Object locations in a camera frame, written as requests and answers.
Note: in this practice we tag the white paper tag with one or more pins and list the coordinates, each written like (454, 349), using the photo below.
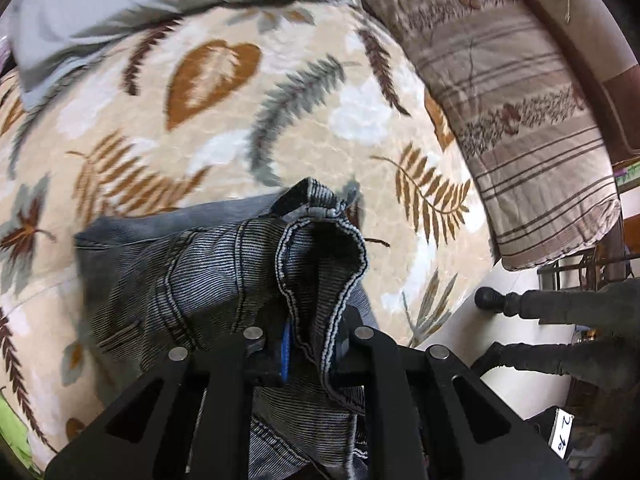
(561, 428)

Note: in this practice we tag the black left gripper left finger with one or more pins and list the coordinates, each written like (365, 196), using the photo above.
(188, 417)

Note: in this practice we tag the brown striped pillow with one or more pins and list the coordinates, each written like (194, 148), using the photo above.
(521, 120)

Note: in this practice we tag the cream leaf-print blanket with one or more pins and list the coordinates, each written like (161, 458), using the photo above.
(223, 105)

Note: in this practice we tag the brown wooden headboard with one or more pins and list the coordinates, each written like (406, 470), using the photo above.
(604, 64)

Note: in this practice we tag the grey denim pants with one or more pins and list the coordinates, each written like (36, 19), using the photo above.
(193, 276)

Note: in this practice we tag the bright green cloth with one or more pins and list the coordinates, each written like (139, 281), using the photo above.
(14, 434)

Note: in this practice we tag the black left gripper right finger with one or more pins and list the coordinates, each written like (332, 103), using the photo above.
(429, 417)

